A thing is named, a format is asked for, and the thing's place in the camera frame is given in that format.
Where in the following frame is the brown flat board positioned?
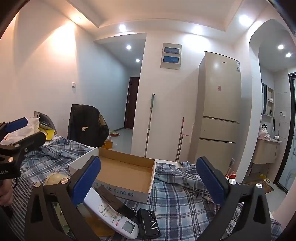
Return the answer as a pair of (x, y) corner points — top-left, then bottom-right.
(80, 215), (117, 239)

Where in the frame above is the white remote control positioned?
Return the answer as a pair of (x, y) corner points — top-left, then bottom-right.
(83, 188), (139, 239)

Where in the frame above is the cream tape roll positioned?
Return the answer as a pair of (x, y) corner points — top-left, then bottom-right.
(45, 173), (71, 186)

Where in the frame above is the red-handled broom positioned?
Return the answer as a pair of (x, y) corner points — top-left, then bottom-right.
(175, 117), (189, 163)

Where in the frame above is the yellow bag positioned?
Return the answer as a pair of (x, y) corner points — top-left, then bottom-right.
(38, 124), (56, 141)

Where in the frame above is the white plastic bag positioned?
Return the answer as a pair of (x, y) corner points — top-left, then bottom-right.
(5, 118), (40, 145)

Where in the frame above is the grey bag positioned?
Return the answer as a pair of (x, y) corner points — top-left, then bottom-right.
(34, 111), (56, 130)

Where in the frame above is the beige sink cabinet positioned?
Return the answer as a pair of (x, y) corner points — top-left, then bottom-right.
(251, 139), (281, 165)

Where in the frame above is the shallow cardboard box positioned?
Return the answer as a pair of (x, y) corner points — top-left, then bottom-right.
(69, 146), (156, 204)

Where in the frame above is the wall electrical panel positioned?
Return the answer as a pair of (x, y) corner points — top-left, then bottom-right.
(160, 42), (182, 70)

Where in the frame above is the dark brown door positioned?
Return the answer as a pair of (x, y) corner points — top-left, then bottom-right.
(124, 77), (140, 129)

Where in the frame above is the person's left hand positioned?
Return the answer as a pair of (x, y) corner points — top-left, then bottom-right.
(0, 179), (12, 207)

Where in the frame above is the wall niche shelf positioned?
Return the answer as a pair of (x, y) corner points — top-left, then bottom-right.
(261, 85), (274, 117)

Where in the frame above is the blue plaid blanket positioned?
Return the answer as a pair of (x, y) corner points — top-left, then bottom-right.
(14, 136), (282, 241)

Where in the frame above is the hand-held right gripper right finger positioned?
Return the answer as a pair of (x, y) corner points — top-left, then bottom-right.
(196, 156), (272, 241)

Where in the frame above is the frosted glass door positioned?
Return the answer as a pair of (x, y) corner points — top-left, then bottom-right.
(273, 72), (296, 195)

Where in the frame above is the pink cloth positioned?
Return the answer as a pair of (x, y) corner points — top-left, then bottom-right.
(258, 126), (272, 141)

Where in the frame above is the beige refrigerator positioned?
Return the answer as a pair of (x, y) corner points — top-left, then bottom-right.
(189, 51), (242, 172)

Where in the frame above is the brown garment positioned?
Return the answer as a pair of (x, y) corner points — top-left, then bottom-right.
(98, 113), (110, 139)

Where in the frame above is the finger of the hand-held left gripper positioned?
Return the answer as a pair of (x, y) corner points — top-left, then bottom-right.
(0, 117), (28, 139)
(0, 132), (47, 152)

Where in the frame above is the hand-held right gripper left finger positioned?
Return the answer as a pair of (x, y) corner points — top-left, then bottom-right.
(24, 156), (102, 241)

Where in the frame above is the small black box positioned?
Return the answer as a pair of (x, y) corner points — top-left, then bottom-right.
(136, 208), (162, 239)

